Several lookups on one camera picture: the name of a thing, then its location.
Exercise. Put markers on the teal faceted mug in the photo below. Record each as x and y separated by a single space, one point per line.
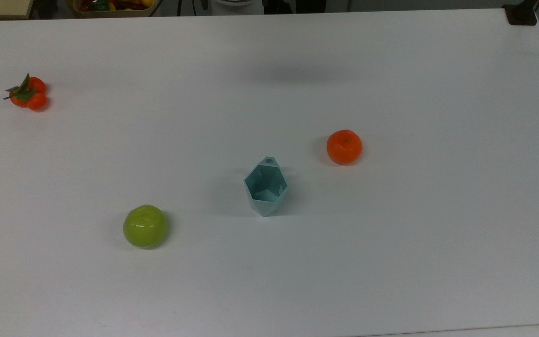
265 206

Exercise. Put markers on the round orange fruit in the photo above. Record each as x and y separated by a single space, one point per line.
344 149

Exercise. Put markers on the green apple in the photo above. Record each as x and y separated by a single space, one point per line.
144 228

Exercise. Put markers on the tan basket of toy fruit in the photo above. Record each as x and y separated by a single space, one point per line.
110 14

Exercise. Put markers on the tangerine cluster with leaves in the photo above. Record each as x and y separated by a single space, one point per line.
35 100

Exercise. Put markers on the black table clamp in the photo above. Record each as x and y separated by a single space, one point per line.
522 16

